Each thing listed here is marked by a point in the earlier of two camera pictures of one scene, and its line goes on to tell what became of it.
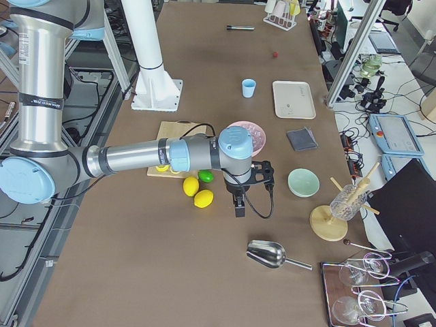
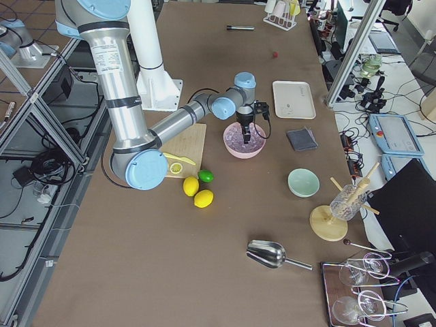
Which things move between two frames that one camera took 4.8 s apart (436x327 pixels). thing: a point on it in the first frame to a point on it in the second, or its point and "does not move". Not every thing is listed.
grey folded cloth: (302, 139) does not move
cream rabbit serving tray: (293, 99) does not move
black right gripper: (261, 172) to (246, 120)
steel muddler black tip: (230, 27) does not move
